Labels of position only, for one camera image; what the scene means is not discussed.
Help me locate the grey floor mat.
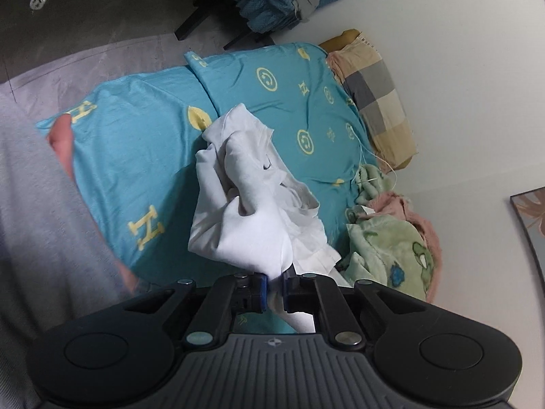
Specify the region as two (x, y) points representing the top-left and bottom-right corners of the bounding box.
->
(0, 30), (273, 107)

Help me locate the framed wall picture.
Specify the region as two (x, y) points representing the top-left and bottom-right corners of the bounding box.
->
(510, 187), (545, 284)

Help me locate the green plush blanket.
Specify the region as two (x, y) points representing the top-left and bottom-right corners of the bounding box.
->
(345, 164), (435, 301)

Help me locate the person's grey clothing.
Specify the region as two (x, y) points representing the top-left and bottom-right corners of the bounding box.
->
(0, 89), (139, 409)

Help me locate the white charging cable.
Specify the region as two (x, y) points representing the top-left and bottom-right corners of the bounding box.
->
(347, 123), (399, 188)

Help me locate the checked pillow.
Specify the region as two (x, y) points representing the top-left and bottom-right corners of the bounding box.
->
(326, 32), (418, 165)

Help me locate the white garment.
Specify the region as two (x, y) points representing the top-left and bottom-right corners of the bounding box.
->
(187, 103), (354, 335)

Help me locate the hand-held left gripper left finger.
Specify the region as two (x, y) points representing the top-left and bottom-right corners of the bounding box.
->
(123, 273), (270, 348)

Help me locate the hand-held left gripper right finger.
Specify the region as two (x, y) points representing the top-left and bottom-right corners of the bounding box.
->
(283, 264), (420, 348)

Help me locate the teal patterned bed sheet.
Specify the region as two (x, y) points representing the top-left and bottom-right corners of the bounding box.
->
(36, 43), (377, 335)

